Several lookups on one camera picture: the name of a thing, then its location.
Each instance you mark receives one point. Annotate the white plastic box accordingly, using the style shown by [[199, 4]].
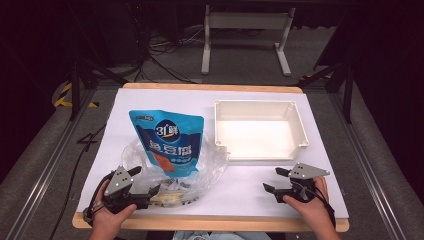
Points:
[[258, 136]]

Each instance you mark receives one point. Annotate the person's blue jeans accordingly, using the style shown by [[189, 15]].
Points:
[[220, 236]]

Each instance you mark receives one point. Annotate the person's right hand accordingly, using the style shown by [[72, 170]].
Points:
[[311, 208]]

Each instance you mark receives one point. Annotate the yellowish packet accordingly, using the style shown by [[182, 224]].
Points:
[[168, 198]]

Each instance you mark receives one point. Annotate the person's left hand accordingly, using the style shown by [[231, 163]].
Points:
[[107, 218]]

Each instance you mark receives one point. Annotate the yellow black hazard tape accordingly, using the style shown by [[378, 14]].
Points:
[[63, 99]]

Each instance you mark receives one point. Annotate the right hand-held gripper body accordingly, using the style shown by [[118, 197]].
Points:
[[301, 172]]

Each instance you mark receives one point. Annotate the clear plastic bag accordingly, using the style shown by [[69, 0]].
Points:
[[206, 166]]

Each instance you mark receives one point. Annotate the white table sheet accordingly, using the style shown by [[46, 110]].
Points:
[[233, 186]]

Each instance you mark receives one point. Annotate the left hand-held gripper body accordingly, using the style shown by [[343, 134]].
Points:
[[117, 182]]

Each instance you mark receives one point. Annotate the blue snack pouch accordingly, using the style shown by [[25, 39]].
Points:
[[170, 140]]

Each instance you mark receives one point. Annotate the black metal stand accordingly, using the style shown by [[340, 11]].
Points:
[[75, 86], [348, 90]]

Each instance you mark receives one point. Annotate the grey metal floor rail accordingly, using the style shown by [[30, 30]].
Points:
[[46, 170], [370, 173]]

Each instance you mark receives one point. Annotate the white metal stand frame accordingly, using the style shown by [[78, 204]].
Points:
[[246, 20]]

